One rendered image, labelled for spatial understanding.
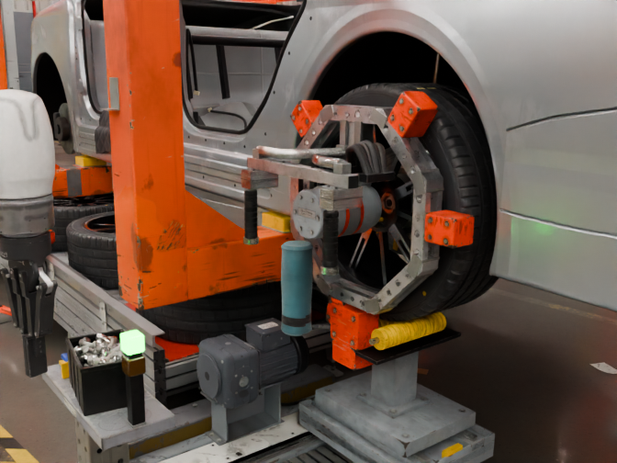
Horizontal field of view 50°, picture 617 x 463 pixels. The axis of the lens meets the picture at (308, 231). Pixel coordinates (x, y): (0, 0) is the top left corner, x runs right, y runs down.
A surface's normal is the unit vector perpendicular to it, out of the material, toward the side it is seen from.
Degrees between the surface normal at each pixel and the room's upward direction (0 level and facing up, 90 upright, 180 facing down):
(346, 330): 90
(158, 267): 90
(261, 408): 90
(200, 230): 90
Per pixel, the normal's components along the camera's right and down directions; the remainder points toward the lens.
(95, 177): 0.61, 0.19
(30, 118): 0.75, -0.06
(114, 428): 0.01, -0.97
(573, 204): -0.80, 0.13
